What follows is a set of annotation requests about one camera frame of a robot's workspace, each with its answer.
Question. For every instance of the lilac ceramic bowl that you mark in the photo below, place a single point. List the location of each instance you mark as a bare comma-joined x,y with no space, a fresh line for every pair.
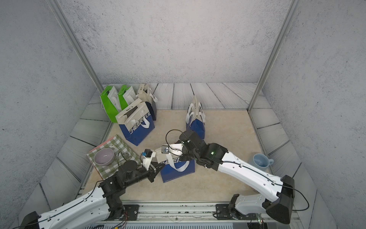
104,157

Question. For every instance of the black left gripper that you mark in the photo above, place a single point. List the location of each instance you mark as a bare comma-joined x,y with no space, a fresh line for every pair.
152,172

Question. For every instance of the dark navy takeaway bag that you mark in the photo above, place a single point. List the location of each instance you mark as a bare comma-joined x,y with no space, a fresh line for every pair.
146,95

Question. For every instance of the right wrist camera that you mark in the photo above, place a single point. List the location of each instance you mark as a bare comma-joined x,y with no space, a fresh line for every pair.
165,149

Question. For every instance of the green checkered cloth mat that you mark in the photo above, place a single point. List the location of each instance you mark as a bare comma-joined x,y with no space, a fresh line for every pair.
109,170

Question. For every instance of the metal spoon patterned handle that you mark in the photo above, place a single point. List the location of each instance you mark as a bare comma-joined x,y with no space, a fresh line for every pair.
119,152

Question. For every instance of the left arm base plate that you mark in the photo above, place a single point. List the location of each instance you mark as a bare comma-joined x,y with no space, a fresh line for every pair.
130,212

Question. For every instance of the blue white takeout bag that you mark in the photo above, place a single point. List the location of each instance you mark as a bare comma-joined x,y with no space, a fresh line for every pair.
135,122

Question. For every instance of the green white takeout bag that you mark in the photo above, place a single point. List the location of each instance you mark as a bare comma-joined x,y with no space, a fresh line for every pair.
126,96
110,102

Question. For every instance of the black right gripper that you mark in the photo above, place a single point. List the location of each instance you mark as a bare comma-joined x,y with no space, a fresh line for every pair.
184,158

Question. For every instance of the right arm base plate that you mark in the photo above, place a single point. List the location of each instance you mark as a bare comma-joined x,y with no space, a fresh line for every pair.
229,211

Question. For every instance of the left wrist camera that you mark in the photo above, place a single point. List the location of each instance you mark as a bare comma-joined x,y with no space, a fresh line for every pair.
147,153

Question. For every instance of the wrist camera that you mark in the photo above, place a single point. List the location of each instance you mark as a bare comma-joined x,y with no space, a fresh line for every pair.
147,153
165,149

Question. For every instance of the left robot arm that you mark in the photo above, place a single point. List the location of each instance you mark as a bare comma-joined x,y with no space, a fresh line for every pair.
102,203

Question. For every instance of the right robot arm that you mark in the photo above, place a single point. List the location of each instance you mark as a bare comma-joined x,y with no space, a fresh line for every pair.
275,195

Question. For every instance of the light blue mug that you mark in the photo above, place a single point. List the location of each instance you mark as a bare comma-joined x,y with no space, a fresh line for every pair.
261,162

